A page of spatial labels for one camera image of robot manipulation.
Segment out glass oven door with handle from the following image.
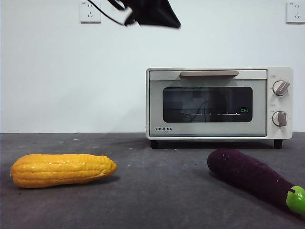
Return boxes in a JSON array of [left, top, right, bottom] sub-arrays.
[[149, 70, 267, 138]]

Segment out purple eggplant with green stem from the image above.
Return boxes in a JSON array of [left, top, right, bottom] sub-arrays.
[[206, 148, 305, 217]]

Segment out white toaster oven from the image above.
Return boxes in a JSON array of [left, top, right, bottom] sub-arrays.
[[145, 67, 293, 150]]

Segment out beige oven knob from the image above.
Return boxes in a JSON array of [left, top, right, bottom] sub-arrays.
[[271, 111, 288, 127], [272, 80, 291, 97]]

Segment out yellow corn cob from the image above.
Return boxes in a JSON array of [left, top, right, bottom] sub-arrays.
[[10, 154, 118, 189]]

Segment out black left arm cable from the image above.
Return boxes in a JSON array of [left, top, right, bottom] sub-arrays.
[[100, 0, 132, 26]]

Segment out white wall socket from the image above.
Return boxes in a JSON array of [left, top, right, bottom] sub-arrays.
[[285, 1, 305, 24], [80, 0, 102, 24]]

